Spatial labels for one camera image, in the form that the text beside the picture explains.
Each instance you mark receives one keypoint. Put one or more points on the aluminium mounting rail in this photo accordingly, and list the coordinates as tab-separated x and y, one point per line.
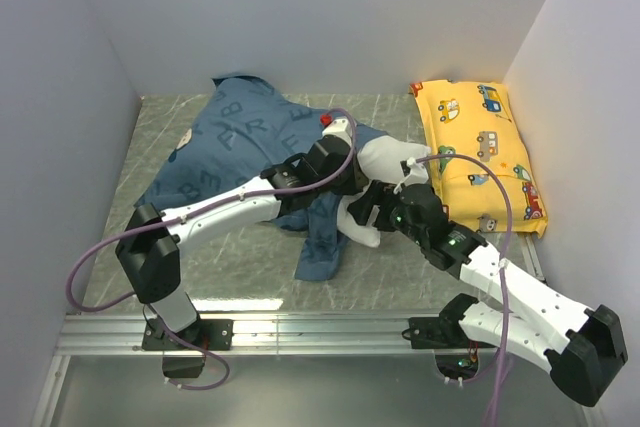
275	333

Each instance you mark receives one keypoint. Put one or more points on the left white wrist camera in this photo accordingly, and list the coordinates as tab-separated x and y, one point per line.
339	127

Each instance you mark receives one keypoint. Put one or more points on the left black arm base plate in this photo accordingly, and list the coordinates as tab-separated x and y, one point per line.
183	353

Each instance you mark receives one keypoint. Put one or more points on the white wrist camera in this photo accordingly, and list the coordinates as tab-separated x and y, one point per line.
414	173
339	127

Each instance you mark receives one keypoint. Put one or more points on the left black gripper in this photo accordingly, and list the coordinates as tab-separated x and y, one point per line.
358	182

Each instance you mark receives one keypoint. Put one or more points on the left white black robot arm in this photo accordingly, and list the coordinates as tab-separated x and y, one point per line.
155	242

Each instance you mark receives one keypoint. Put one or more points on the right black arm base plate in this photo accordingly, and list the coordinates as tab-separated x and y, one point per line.
457	356

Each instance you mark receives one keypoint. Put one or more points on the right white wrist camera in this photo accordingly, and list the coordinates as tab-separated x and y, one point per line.
414	173

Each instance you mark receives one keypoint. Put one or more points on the blue cartoon mouse pillowcase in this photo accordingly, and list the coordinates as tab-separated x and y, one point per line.
246	127

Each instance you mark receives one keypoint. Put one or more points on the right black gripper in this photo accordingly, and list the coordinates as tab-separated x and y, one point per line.
381	193

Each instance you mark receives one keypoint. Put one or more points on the aluminium side rail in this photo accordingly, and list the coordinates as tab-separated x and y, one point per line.
531	258

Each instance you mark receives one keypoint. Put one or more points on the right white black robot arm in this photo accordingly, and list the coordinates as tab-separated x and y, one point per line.
582	349

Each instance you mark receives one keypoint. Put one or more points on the white pillow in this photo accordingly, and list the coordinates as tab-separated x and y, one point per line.
380	159

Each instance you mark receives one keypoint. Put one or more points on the yellow car print pillow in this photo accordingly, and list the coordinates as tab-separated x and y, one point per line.
475	119

